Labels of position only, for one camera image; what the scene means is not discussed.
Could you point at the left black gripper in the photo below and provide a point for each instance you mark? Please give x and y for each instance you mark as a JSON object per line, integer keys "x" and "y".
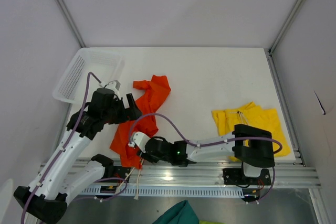
{"x": 127, "y": 114}

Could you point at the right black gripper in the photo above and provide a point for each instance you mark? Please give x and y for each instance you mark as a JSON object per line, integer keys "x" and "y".
{"x": 148, "y": 157}

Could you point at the orange shorts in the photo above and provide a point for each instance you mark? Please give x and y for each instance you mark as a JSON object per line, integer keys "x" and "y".
{"x": 156, "y": 91}

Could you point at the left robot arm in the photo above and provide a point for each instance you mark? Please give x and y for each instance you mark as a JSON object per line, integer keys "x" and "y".
{"x": 51, "y": 192}

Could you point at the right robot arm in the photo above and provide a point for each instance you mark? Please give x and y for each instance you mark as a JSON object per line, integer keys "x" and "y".
{"x": 250, "y": 145}

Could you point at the white plastic basket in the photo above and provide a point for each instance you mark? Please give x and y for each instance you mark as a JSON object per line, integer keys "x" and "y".
{"x": 106, "y": 64}

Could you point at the teal cloth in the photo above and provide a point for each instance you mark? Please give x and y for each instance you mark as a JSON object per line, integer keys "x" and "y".
{"x": 180, "y": 213}

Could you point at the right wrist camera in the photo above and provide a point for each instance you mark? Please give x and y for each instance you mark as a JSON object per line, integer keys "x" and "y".
{"x": 138, "y": 139}

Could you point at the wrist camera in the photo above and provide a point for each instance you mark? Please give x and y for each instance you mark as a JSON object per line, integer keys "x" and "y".
{"x": 112, "y": 85}
{"x": 138, "y": 139}

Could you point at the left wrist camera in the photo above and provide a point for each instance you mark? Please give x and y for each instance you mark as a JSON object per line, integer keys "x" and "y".
{"x": 112, "y": 85}

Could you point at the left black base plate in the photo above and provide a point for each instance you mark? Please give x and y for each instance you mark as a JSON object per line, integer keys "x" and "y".
{"x": 116, "y": 172}

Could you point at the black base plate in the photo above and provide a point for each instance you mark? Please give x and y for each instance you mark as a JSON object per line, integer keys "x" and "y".
{"x": 236, "y": 177}
{"x": 116, "y": 172}

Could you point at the slotted cable duct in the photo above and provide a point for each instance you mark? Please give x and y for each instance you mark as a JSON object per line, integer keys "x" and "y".
{"x": 162, "y": 191}

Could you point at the aluminium mounting rail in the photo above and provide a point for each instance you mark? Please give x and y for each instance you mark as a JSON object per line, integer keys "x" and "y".
{"x": 211, "y": 175}

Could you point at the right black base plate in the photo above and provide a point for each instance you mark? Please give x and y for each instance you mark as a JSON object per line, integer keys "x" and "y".
{"x": 236, "y": 177}

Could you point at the right side aluminium rail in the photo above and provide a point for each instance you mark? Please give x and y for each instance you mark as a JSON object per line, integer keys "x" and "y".
{"x": 293, "y": 136}

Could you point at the left aluminium corner post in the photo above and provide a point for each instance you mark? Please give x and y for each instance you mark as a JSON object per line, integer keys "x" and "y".
{"x": 70, "y": 22}

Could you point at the aluminium corner post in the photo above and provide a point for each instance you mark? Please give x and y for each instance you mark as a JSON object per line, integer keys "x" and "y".
{"x": 70, "y": 22}
{"x": 286, "y": 25}

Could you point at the right aluminium corner post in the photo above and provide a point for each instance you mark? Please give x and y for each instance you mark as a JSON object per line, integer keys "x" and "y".
{"x": 286, "y": 25}

